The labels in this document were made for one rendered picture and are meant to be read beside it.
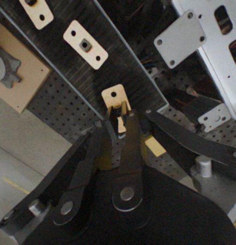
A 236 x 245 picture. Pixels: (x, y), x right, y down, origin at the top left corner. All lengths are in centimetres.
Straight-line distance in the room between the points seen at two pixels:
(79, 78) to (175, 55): 22
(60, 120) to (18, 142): 140
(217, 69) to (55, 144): 183
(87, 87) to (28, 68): 61
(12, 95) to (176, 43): 88
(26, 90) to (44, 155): 137
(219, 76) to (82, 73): 43
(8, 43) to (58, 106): 39
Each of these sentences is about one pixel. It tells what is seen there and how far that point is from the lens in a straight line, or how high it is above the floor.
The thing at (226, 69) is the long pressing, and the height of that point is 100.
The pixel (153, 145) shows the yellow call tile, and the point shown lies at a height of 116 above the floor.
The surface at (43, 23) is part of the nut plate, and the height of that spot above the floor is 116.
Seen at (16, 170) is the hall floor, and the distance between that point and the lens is 260.
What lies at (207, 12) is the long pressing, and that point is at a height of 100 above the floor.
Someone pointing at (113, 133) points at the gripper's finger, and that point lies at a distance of 15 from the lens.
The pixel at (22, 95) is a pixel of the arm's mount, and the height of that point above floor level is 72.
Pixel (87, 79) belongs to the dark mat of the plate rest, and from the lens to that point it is 28.
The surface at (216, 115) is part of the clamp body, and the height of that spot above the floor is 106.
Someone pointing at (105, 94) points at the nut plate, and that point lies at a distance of 21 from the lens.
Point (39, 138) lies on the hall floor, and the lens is 200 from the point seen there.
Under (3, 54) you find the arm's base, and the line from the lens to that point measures 91.
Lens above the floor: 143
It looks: 67 degrees down
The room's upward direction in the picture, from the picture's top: 176 degrees counter-clockwise
